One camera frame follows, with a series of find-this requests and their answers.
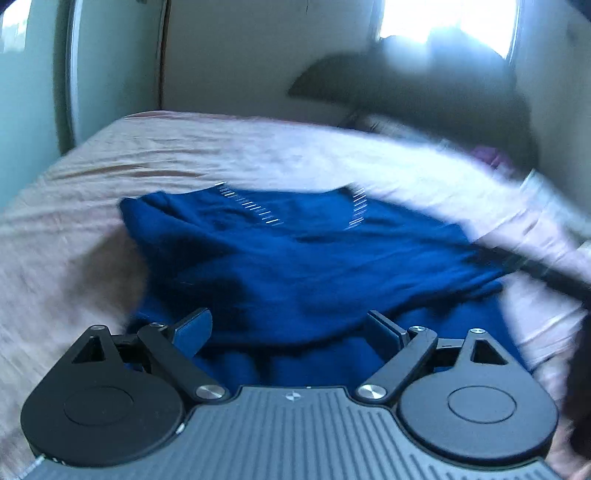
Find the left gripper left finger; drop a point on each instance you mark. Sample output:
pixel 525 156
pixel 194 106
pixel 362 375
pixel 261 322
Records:
pixel 112 399

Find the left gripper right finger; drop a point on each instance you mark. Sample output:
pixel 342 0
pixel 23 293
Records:
pixel 467 400

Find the blue knit sweater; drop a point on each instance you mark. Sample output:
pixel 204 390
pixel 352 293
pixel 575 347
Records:
pixel 289 279

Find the pink wrinkled bed sheet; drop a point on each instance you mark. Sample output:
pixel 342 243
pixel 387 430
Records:
pixel 67 263

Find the purple small garment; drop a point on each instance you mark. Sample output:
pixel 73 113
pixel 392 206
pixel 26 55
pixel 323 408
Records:
pixel 495 158

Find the dark curved headboard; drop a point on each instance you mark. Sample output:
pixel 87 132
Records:
pixel 452 86

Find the glass sliding wardrobe door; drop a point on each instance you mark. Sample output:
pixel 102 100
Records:
pixel 69 69

